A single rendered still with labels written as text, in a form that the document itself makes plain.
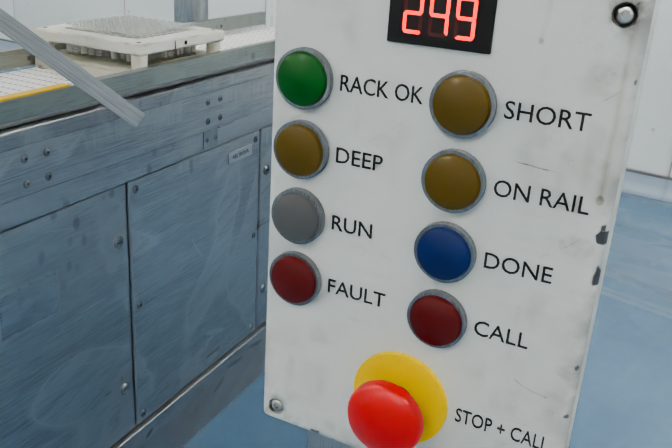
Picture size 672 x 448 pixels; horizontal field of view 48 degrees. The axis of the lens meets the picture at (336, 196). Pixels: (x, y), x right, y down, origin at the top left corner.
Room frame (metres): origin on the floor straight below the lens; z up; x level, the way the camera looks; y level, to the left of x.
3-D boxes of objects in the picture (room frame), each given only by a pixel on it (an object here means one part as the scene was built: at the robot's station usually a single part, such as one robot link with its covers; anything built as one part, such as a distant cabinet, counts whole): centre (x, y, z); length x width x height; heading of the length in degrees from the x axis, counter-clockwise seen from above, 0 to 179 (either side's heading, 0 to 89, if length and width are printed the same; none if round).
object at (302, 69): (0.36, 0.02, 1.07); 0.03 x 0.01 x 0.03; 65
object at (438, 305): (0.33, -0.05, 0.96); 0.03 x 0.01 x 0.03; 65
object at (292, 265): (0.36, 0.02, 0.96); 0.03 x 0.01 x 0.03; 65
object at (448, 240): (0.33, -0.05, 1.00); 0.03 x 0.01 x 0.03; 65
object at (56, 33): (1.41, 0.40, 0.92); 0.25 x 0.24 x 0.02; 64
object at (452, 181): (0.33, -0.05, 1.04); 0.03 x 0.01 x 0.03; 65
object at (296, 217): (0.36, 0.02, 1.00); 0.03 x 0.01 x 0.03; 65
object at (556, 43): (0.36, -0.05, 1.00); 0.17 x 0.06 x 0.26; 65
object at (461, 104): (0.33, -0.05, 1.07); 0.03 x 0.01 x 0.03; 65
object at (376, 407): (0.33, -0.04, 0.91); 0.04 x 0.04 x 0.04; 65
